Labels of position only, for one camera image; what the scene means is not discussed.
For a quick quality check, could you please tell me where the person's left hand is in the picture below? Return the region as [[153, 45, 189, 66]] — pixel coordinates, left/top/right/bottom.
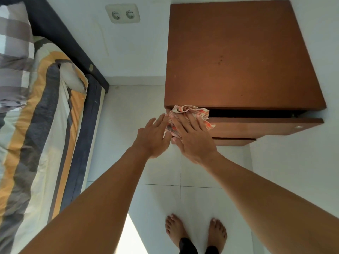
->
[[132, 113, 173, 159]]

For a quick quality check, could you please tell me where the person's right hand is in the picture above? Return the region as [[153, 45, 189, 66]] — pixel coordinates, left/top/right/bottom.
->
[[169, 112, 219, 165]]

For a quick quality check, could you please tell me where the orange checked cleaning cloth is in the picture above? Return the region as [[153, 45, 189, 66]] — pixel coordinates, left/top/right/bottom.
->
[[164, 104, 216, 140]]

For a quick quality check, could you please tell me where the person's left forearm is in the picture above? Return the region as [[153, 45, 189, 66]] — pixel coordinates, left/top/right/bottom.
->
[[20, 146, 153, 254]]

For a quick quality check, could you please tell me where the person's right forearm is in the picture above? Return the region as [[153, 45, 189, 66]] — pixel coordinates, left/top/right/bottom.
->
[[197, 152, 339, 254]]

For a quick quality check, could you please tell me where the closed brown nightstand drawer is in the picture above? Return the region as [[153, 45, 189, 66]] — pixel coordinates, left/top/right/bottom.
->
[[171, 137, 257, 146]]

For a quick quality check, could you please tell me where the open brown nightstand drawer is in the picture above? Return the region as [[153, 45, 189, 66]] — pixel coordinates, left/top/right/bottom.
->
[[169, 108, 324, 139]]

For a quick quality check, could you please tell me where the dark blue mattress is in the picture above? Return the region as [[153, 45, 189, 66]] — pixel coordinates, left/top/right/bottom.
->
[[59, 74, 106, 210]]

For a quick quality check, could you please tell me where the brown wooden nightstand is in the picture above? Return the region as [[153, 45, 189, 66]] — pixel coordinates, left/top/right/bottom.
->
[[164, 0, 327, 146]]

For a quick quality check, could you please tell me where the person's left foot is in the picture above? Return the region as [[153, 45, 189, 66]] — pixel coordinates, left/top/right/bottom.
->
[[165, 214, 189, 248]]

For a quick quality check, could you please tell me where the person's foot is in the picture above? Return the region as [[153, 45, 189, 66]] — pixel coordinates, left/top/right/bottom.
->
[[165, 214, 189, 248], [208, 219, 228, 253]]

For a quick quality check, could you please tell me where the person's right foot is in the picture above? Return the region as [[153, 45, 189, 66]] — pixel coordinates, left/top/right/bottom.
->
[[208, 219, 228, 253]]

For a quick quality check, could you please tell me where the person's black left trouser leg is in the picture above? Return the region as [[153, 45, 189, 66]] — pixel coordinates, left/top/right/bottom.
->
[[179, 237, 198, 254]]

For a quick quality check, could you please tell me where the striped yellow grey bedsheet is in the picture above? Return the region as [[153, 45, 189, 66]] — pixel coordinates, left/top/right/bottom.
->
[[0, 36, 89, 254]]

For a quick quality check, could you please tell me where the dark bed headboard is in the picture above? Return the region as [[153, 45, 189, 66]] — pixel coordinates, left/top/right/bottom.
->
[[0, 0, 110, 93]]

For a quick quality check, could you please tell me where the grey plaid pillow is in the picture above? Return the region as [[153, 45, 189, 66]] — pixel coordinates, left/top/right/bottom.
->
[[0, 2, 35, 113]]

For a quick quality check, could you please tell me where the white double wall socket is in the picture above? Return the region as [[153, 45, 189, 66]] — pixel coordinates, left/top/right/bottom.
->
[[105, 4, 141, 24]]

